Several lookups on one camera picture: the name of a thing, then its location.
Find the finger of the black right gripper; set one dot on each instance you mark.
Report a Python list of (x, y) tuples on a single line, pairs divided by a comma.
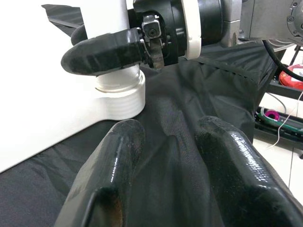
[(79, 35), (101, 54)]

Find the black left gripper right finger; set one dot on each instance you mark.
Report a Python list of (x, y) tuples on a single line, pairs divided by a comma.
[(236, 170)]

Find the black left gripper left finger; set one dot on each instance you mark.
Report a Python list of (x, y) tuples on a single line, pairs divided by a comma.
[(106, 170)]

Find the white plastic table leg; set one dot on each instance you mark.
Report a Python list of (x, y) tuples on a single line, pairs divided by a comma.
[(106, 19)]

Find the white plastic table top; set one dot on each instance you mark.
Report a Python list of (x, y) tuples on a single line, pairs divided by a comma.
[(35, 94)]

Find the magenta round object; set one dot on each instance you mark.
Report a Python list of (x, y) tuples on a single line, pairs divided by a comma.
[(271, 115)]

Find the black tablecloth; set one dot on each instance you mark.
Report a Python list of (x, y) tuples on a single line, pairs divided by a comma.
[(189, 118)]

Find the red round device white label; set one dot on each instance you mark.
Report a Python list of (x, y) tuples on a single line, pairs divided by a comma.
[(291, 78)]

